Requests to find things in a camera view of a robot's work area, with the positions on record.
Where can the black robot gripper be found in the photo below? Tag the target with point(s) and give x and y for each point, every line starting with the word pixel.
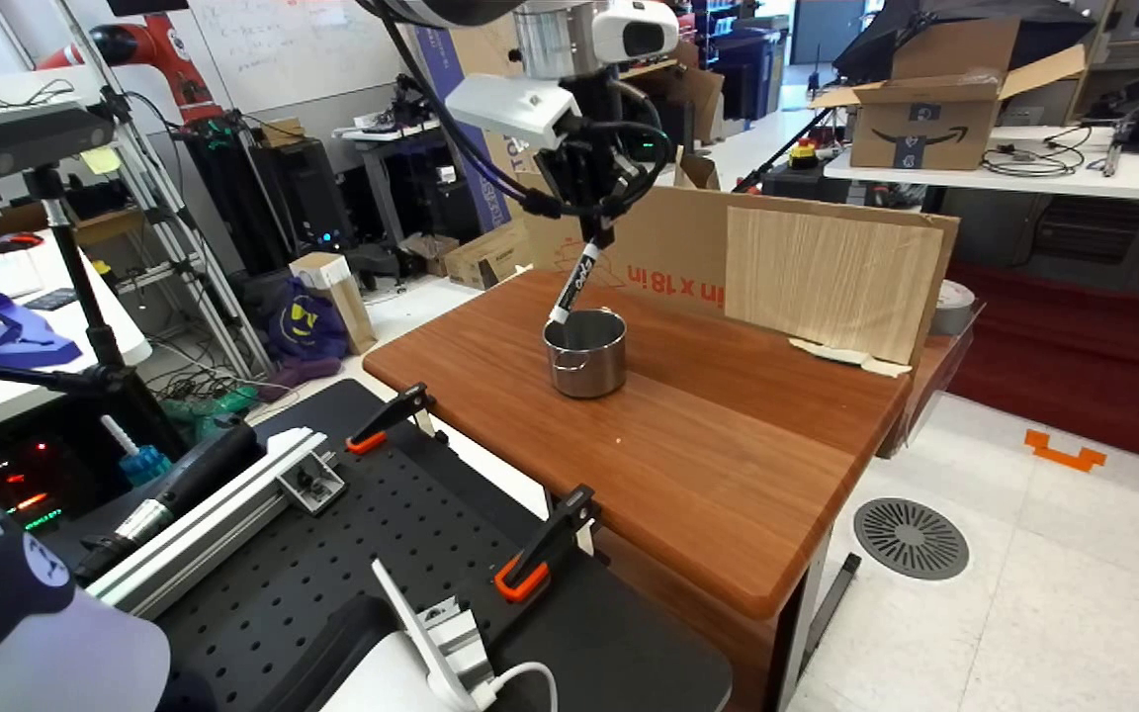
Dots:
pixel 600 168

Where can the black and white marker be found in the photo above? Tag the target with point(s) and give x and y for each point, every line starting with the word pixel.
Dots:
pixel 575 284

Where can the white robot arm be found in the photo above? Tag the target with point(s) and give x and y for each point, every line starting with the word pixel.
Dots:
pixel 561 43

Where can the small steel pot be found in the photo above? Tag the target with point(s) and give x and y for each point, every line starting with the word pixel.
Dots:
pixel 586 355

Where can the brown cardboard sheet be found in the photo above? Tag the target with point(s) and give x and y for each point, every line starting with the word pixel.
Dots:
pixel 841 284

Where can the right orange black clamp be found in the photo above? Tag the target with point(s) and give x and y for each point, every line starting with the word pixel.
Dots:
pixel 383 416

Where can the orange black clamp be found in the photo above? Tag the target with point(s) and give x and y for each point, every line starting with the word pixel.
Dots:
pixel 383 416
pixel 528 570

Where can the open amazon cardboard box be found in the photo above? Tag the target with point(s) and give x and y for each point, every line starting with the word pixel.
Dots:
pixel 941 92

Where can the left orange black clamp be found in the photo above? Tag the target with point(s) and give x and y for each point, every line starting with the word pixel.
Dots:
pixel 528 570

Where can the black perforated breadboard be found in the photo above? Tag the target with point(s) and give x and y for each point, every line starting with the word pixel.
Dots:
pixel 292 610

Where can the round metal floor drain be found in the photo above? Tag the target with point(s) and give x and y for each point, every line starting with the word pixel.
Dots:
pixel 909 539

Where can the white baseball cap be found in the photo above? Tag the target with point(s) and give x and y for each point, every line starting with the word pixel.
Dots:
pixel 60 652

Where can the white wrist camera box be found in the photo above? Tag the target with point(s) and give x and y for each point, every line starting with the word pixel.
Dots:
pixel 531 111

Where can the aluminium extrusion rail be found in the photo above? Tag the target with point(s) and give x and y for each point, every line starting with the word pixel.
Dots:
pixel 291 478

